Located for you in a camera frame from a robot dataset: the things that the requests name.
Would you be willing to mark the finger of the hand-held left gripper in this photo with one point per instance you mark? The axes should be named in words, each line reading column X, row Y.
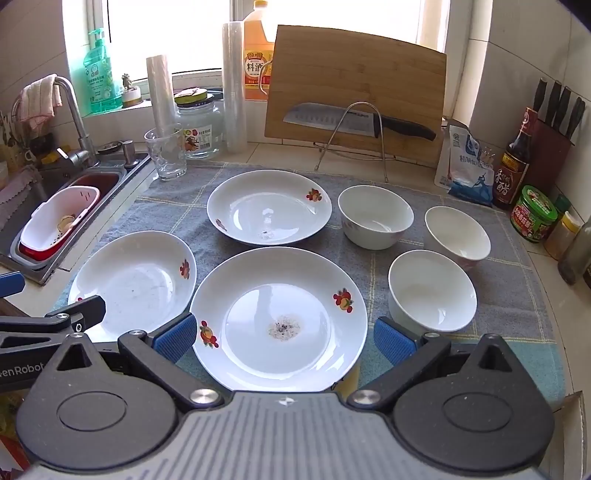
column 87, row 310
column 10, row 284

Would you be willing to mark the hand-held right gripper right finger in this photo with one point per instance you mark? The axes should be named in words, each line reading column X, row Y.
column 392, row 340

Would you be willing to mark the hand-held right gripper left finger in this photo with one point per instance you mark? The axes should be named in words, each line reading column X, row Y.
column 175, row 336

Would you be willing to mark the white bowl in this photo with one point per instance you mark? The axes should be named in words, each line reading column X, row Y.
column 429, row 290
column 374, row 217
column 457, row 235

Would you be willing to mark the large white fruit-print plate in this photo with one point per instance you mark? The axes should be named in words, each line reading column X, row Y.
column 277, row 295

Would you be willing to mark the grey checked cloth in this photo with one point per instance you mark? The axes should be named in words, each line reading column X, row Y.
column 364, row 270

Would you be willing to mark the white red strainer basket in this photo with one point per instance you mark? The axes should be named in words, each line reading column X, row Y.
column 55, row 217

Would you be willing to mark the stainless steel sink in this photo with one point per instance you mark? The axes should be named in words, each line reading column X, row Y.
column 134, row 169

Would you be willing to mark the metal soap dispenser knob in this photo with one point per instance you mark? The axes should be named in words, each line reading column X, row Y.
column 128, row 154

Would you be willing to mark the metal sink plug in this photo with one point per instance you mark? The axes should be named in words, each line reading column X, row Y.
column 108, row 147

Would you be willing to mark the clear drinking glass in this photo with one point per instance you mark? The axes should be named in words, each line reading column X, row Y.
column 166, row 157

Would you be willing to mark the white blue salt bag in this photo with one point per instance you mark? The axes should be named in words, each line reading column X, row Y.
column 466, row 177

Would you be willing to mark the metal faucet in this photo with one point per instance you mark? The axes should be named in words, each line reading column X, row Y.
column 76, row 115

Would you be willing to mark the pink white rag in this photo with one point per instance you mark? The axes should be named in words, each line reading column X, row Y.
column 37, row 101

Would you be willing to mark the green lid sauce jar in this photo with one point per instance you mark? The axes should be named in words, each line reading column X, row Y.
column 531, row 217

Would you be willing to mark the yellow lid spice jar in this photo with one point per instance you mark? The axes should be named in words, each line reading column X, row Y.
column 561, row 235

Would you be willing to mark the dark soy sauce bottle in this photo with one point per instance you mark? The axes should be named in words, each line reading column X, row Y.
column 510, row 175

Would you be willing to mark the glass jar with lid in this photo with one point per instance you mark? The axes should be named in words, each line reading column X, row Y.
column 203, row 134

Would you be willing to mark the small potted figurine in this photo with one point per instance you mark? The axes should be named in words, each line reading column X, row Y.
column 131, row 97

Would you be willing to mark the small green cap bottle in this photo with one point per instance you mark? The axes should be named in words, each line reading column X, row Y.
column 561, row 203

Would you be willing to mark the green dish soap bottle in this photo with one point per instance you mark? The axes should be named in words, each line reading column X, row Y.
column 98, row 78

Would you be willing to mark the short plastic wrap roll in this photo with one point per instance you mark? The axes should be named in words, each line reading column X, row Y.
column 160, row 92

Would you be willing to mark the brown knife block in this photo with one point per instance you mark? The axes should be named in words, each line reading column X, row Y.
column 549, row 157

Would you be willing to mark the tall plastic wrap roll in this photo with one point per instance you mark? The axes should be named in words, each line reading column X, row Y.
column 234, row 92

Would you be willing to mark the bamboo cutting board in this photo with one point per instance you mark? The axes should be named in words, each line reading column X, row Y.
column 351, row 74

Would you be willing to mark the orange cooking wine bottle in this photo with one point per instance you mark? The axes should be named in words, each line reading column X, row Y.
column 256, row 60

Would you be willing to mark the window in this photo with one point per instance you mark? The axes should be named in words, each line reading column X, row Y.
column 184, row 32

